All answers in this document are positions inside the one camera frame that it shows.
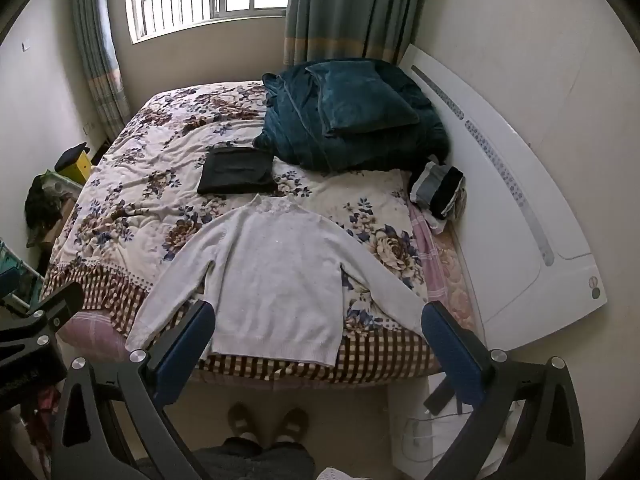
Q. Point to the wide grey-green curtain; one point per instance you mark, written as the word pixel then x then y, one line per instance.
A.
pixel 345 10

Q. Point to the yellow box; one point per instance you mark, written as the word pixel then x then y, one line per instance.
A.
pixel 80 170

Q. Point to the narrow grey-green curtain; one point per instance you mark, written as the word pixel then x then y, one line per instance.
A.
pixel 100 60

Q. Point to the white bed headboard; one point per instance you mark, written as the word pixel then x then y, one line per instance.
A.
pixel 525 240

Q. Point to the grey black folded clothes stack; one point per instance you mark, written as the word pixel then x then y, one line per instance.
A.
pixel 442 190

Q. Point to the person's right slipper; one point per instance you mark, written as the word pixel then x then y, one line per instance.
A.
pixel 291 425

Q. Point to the person's slipper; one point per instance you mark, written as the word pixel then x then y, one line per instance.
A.
pixel 291 425
pixel 243 422

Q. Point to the green plastic rack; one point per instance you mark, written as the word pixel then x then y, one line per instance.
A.
pixel 15 270

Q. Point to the black garment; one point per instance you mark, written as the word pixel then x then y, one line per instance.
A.
pixel 235 170

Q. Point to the black hat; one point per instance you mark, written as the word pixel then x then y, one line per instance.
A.
pixel 72 152

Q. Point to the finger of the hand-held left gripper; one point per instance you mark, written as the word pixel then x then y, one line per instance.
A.
pixel 55 310

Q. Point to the reddish cloth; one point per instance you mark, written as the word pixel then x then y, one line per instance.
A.
pixel 45 405

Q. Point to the teal plush pillow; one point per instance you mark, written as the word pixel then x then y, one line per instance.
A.
pixel 360 100

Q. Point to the person's left slipper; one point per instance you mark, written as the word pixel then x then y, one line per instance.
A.
pixel 243 422

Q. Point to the wall socket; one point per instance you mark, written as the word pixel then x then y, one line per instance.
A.
pixel 88 127

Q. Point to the teal plush blanket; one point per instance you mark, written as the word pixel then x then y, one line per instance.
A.
pixel 300 145

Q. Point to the black flat device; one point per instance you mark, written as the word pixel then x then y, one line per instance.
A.
pixel 440 395

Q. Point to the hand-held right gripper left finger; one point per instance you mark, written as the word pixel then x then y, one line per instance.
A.
pixel 185 350

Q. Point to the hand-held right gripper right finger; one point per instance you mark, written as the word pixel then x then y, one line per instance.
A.
pixel 452 360

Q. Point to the dark clothes pile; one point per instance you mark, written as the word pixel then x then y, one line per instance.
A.
pixel 42 205

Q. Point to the floral checked bed quilt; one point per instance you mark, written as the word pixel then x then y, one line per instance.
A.
pixel 140 180

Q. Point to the person's dark grey pants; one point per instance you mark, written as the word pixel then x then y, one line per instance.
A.
pixel 250 460

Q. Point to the white knit sweater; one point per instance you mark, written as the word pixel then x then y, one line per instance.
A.
pixel 280 280

